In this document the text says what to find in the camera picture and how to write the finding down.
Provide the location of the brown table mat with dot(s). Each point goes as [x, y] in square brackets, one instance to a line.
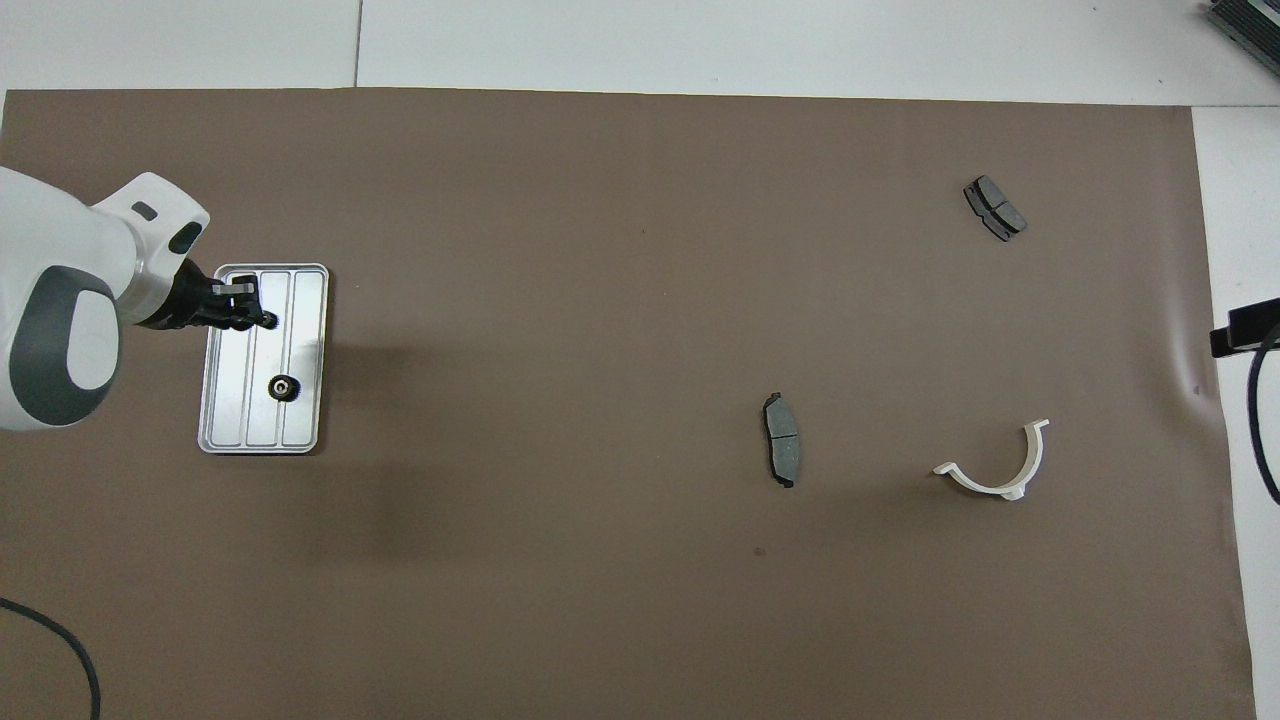
[600, 300]

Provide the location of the white curved plastic bracket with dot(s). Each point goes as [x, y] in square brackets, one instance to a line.
[1012, 491]

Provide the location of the silver ribbed metal tray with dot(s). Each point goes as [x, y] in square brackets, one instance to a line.
[300, 420]

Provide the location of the single grey brake pad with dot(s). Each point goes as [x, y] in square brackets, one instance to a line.
[782, 445]

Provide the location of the stacked grey brake pads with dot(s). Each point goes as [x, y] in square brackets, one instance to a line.
[995, 207]

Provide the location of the black gear silver centre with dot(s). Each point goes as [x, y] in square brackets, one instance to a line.
[284, 387]

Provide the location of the grey ribbed device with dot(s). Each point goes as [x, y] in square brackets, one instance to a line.
[1248, 25]

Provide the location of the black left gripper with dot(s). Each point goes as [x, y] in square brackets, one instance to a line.
[190, 305]

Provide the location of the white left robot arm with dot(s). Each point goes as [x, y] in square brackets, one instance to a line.
[60, 260]

